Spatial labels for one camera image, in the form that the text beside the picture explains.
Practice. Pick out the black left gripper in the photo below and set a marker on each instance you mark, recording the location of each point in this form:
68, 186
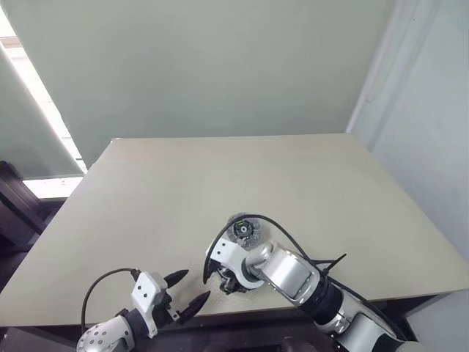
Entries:
165, 306

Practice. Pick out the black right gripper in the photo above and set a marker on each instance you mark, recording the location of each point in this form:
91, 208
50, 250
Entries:
231, 282

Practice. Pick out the motor lid with circuit board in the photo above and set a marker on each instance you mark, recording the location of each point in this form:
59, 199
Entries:
243, 230

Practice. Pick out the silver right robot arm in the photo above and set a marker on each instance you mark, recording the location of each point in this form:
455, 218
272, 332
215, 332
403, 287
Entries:
289, 271

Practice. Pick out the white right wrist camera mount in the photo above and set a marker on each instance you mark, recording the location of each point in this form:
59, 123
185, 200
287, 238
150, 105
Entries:
229, 253

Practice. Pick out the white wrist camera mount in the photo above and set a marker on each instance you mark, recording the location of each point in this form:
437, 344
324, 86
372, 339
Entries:
229, 253
146, 289

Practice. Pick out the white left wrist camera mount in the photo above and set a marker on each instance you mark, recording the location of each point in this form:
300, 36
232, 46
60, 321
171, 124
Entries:
146, 289

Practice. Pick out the dark table frame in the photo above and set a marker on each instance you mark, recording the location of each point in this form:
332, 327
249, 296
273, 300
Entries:
238, 330

